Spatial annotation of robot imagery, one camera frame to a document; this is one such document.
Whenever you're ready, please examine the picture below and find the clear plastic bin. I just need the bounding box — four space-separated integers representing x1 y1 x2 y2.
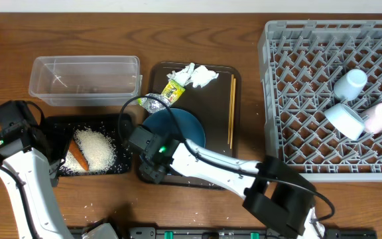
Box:
29 55 142 106

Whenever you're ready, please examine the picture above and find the wooden chopstick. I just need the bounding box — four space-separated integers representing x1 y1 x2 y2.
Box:
228 74 235 145
229 78 236 149

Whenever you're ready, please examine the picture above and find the black waste tray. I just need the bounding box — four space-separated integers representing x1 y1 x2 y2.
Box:
44 114 133 177

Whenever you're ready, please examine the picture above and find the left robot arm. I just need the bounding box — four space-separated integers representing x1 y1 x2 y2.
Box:
0 100 121 238

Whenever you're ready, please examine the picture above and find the yellow foil snack wrapper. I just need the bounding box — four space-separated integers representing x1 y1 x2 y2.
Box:
137 80 186 114

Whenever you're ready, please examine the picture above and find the light blue bowl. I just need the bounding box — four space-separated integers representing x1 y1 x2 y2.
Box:
324 104 365 141

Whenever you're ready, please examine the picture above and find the light blue cup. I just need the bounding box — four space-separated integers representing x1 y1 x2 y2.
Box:
333 69 367 101

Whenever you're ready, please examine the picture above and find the grey dishwasher rack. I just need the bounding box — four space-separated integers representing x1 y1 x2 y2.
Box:
258 20 382 183

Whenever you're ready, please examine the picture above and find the dark blue plate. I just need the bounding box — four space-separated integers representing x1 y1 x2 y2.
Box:
143 108 206 147

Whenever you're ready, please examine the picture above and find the white tissue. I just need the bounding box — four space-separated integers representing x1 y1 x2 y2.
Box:
166 63 219 88

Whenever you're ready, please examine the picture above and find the orange carrot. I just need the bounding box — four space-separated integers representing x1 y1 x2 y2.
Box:
68 139 90 172

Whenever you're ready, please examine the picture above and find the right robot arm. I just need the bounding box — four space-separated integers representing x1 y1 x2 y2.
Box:
121 127 325 238

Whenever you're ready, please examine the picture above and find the white rice pile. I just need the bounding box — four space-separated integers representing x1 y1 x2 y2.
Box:
60 127 117 175

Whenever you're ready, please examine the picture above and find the white cup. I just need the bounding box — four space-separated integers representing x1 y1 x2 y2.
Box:
361 103 382 134

